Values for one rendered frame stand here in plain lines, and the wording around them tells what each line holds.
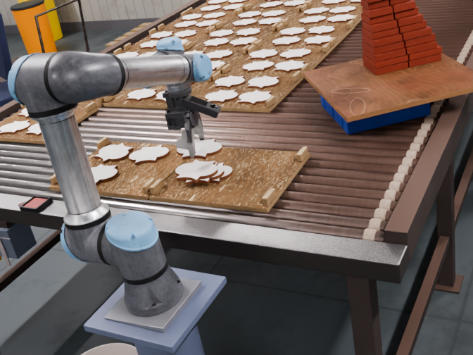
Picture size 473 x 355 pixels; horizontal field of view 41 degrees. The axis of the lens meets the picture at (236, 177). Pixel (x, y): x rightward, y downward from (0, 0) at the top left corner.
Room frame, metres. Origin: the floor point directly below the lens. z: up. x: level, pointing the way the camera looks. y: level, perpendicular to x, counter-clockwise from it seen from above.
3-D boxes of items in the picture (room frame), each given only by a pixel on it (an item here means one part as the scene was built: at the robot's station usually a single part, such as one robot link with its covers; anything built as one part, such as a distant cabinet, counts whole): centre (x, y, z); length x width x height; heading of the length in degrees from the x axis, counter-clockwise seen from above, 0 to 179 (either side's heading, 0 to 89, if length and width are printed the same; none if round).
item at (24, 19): (7.68, 2.00, 0.31); 0.40 x 0.39 x 0.62; 149
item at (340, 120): (2.10, -0.53, 0.97); 0.31 x 0.31 x 0.10; 6
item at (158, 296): (1.32, 0.27, 0.93); 0.15 x 0.15 x 0.10
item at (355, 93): (2.09, -0.60, 1.03); 0.50 x 0.50 x 0.02; 6
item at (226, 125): (2.36, 0.16, 0.90); 1.95 x 0.05 x 0.05; 58
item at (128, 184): (2.02, 0.37, 0.93); 0.41 x 0.35 x 0.02; 59
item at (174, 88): (1.81, 0.12, 1.26); 0.08 x 0.08 x 0.05
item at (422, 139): (2.32, 0.19, 0.90); 1.95 x 0.05 x 0.05; 58
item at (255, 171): (1.80, 0.02, 0.93); 0.41 x 0.35 x 0.02; 59
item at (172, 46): (1.81, 0.12, 1.34); 0.09 x 0.08 x 0.11; 146
